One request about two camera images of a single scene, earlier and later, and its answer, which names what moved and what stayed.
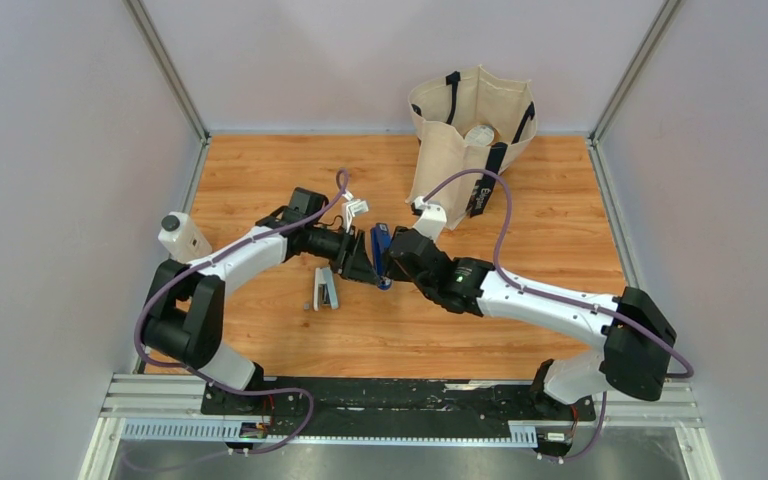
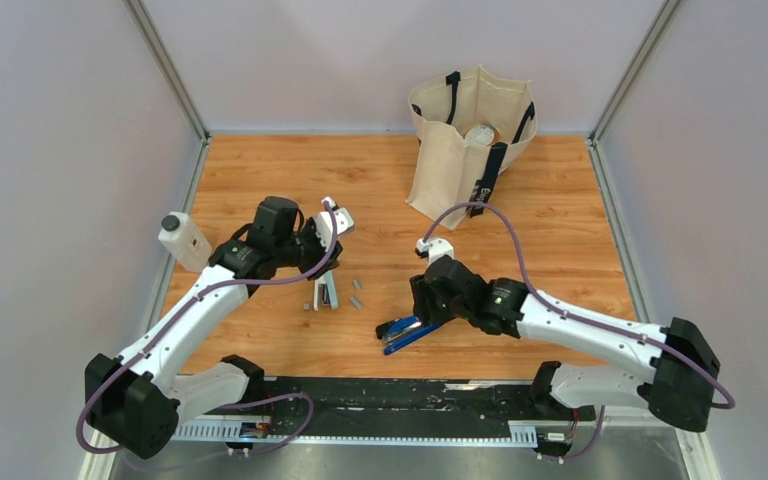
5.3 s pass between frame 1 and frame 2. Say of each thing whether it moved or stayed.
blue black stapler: moved
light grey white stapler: stayed
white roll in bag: stayed
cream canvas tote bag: stayed
